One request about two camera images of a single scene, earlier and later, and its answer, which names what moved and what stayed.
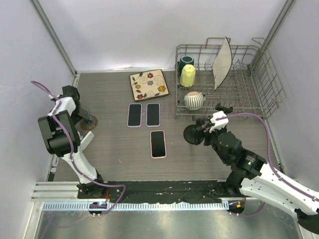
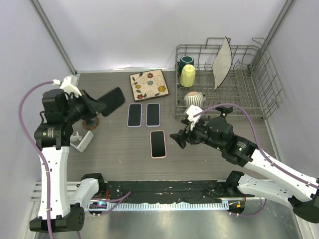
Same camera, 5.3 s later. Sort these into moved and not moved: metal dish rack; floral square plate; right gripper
Moved: right gripper
Not moved: floral square plate; metal dish rack
